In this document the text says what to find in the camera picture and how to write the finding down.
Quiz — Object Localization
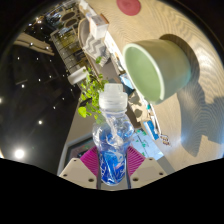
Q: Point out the white printed papers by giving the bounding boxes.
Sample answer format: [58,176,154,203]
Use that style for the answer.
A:
[103,31,129,73]

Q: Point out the blister pack of pills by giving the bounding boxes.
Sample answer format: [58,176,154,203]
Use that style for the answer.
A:
[159,133,172,147]

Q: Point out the flat round red coaster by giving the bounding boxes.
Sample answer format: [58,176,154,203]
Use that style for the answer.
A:
[116,0,142,17]

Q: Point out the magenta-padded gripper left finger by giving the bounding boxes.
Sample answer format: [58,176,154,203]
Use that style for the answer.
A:
[59,146,100,189]

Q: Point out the light blue tissue pack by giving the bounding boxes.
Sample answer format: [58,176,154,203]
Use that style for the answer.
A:
[119,73,135,89]

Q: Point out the light green cup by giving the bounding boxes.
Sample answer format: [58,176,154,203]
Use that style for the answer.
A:
[122,38,193,105]

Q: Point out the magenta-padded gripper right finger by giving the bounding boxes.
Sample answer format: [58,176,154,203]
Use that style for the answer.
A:
[126,146,168,189]

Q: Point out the grey chevron cushion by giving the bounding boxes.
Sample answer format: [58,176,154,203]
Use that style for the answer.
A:
[83,33,111,68]

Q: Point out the potted green plant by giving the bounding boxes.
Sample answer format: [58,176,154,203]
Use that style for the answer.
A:
[77,56,111,125]

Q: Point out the small blue box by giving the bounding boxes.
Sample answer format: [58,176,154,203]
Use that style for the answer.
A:
[143,119,160,141]

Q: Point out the clear blue-labelled water bottle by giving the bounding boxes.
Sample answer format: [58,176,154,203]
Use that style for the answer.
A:
[92,83,135,186]

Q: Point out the group of ceiling lights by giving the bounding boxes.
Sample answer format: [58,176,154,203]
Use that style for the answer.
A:
[0,36,74,161]

